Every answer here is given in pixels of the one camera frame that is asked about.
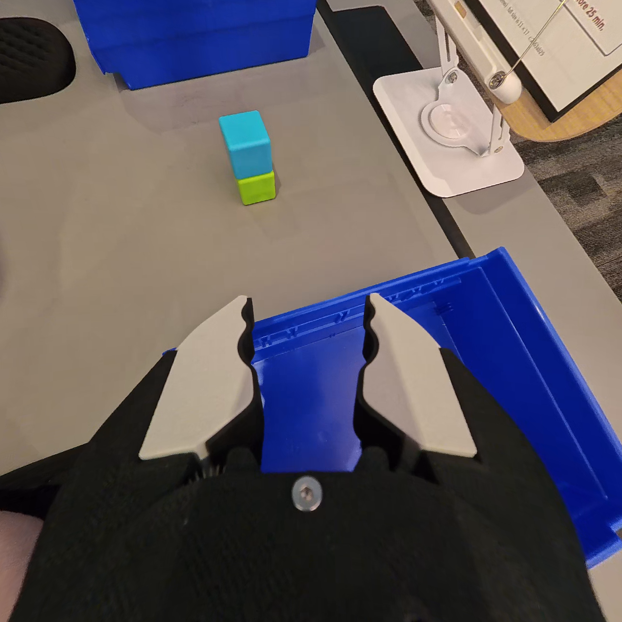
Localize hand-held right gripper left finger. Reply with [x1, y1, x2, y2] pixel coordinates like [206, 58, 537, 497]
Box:
[139, 296, 265, 469]

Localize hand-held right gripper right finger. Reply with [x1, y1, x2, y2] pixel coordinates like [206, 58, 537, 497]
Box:
[352, 293, 479, 471]

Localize blue plastic bin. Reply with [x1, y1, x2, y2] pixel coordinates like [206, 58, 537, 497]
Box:
[166, 247, 622, 572]
[73, 0, 318, 91]

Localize green magnetic cube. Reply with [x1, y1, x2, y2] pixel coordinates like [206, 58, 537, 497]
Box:
[236, 171, 279, 207]

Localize teal magnetic cube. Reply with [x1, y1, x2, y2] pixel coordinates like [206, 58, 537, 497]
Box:
[219, 110, 273, 179]

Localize white sign stand base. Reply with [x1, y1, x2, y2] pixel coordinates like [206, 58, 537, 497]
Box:
[373, 25, 526, 199]

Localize wooden instruction sign board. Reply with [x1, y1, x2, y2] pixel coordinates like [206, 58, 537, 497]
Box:
[428, 0, 622, 144]

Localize black textured mat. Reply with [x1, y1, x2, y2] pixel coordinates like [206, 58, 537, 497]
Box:
[0, 18, 76, 105]

